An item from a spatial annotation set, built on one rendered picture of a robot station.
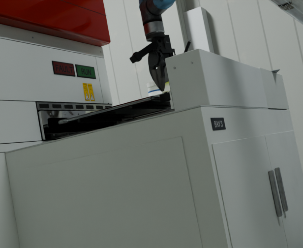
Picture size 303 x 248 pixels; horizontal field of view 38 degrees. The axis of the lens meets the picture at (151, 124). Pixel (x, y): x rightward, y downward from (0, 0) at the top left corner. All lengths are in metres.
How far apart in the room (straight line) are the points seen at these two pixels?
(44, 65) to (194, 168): 0.75
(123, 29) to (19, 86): 2.51
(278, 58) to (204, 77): 2.31
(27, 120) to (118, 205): 0.48
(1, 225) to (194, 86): 0.66
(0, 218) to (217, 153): 0.64
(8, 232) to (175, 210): 0.52
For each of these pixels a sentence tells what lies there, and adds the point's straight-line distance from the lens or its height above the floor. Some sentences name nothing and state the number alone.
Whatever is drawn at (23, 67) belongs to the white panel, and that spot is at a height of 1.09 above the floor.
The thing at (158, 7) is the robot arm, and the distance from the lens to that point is 1.61.
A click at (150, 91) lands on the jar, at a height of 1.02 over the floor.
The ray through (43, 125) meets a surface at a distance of 1.47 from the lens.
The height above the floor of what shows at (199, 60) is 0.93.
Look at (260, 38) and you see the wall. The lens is 3.41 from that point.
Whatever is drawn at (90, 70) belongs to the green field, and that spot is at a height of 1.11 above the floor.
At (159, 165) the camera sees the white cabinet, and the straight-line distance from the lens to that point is 1.04.
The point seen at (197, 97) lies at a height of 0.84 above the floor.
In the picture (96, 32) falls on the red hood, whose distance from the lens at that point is 1.80.
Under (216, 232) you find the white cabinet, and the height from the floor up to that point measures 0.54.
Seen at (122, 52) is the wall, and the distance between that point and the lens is 3.86.
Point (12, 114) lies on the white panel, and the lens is 1.41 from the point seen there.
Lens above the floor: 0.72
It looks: 4 degrees up
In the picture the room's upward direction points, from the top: 11 degrees counter-clockwise
